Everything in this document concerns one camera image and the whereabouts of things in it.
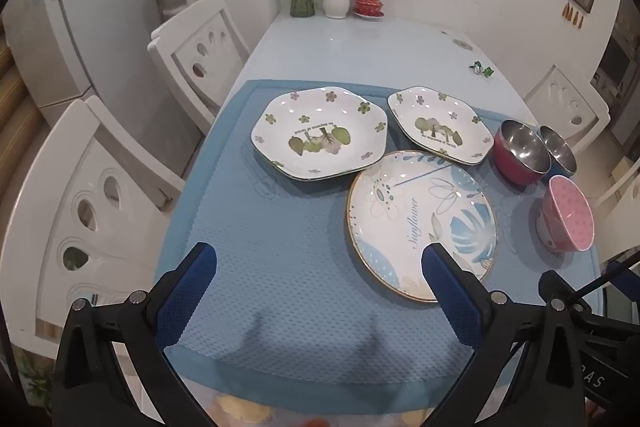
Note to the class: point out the large octagonal floral plate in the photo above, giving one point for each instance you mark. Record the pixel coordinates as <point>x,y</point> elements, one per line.
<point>320,119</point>

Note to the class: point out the round blue leaf plate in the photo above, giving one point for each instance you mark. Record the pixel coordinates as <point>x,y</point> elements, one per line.
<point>400,222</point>

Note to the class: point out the blue textured table mat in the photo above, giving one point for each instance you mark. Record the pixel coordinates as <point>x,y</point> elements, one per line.
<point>300,257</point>

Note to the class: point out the white wooden chair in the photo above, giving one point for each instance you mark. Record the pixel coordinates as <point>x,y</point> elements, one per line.
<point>200,57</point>
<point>55,217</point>
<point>567,102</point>

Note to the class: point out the small octagonal tree-print plate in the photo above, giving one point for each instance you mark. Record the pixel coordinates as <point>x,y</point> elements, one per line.
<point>440,107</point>

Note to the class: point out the pink cartoon bowl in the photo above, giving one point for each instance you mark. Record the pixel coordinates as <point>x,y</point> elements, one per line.
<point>570,212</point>

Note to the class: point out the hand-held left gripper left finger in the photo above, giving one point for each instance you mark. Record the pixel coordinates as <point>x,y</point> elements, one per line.
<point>186,289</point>

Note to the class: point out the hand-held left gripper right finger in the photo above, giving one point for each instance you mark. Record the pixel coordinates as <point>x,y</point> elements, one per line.
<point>452,294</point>

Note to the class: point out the small green trinket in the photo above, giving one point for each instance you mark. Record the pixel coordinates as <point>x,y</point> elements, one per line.
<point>481,70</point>

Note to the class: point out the red lidded teacup with saucer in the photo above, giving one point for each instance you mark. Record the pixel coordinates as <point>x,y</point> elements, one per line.
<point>370,4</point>

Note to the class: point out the silver refrigerator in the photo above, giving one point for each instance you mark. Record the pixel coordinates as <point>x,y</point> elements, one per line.
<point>100,47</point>

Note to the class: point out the blue steel-lined bowl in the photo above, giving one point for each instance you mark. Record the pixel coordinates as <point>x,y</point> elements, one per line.
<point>562,152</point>

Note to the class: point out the small hanging wall ornaments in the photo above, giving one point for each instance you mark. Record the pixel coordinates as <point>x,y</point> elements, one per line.
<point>574,16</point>

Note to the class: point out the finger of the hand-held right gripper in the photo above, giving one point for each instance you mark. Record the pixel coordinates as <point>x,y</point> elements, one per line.
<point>552,283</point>
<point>625,271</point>

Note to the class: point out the red steel-lined bowl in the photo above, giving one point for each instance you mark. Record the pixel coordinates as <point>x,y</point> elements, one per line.
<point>517,147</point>

